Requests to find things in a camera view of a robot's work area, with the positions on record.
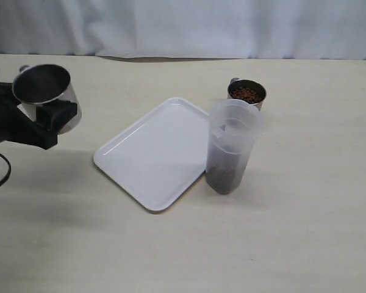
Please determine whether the translucent plastic pitcher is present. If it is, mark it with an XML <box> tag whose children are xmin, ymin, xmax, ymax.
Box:
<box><xmin>205</xmin><ymin>99</ymin><xmax>264</xmax><ymax>195</ymax></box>

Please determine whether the white plastic tray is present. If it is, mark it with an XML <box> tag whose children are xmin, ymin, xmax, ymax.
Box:
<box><xmin>93</xmin><ymin>98</ymin><xmax>209</xmax><ymax>212</ymax></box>

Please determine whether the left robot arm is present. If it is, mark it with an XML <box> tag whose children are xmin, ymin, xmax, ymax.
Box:
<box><xmin>0</xmin><ymin>64</ymin><xmax>82</xmax><ymax>150</ymax></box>

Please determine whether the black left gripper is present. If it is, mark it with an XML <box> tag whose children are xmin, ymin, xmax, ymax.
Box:
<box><xmin>0</xmin><ymin>82</ymin><xmax>77</xmax><ymax>150</ymax></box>

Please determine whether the steel mug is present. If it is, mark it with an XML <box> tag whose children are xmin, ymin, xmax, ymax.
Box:
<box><xmin>227</xmin><ymin>78</ymin><xmax>267</xmax><ymax>110</ymax></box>
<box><xmin>12</xmin><ymin>64</ymin><xmax>82</xmax><ymax>134</ymax></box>

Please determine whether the white curtain backdrop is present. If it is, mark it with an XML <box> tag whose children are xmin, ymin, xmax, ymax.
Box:
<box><xmin>0</xmin><ymin>0</ymin><xmax>366</xmax><ymax>60</ymax></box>

